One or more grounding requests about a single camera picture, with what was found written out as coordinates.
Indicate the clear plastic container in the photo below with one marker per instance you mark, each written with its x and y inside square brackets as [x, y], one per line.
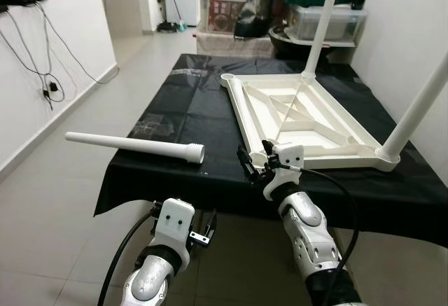
[350, 22]

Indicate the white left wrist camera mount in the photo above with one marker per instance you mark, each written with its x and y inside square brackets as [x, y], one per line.
[175, 222]

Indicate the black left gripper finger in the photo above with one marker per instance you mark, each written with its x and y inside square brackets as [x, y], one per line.
[210, 220]

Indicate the black round basin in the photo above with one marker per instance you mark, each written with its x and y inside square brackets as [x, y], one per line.
[294, 47]

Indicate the black power adapter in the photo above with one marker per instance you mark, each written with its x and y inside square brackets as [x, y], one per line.
[50, 89]

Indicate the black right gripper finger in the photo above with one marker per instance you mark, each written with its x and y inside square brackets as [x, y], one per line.
[245, 160]

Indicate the crumpled clear tape patch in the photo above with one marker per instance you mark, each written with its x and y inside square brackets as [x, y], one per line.
[161, 124]

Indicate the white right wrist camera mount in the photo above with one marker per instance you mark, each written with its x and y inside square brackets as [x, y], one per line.
[287, 155]

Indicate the black tablecloth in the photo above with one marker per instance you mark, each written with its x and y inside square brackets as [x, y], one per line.
[175, 110]

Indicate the patterned bench cloth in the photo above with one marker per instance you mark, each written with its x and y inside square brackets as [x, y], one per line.
[231, 43]

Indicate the orange lid storage box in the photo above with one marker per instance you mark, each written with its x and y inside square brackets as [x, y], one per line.
[224, 8]

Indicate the floor mop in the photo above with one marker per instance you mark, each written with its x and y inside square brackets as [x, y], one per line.
[168, 27]

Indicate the white plastic table top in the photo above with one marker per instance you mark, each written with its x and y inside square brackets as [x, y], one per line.
[315, 131]

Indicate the long clear tape strip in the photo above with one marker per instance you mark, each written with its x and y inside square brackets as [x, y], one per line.
[190, 73]

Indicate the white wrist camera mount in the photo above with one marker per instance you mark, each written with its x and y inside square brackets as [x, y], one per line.
[175, 222]
[287, 155]

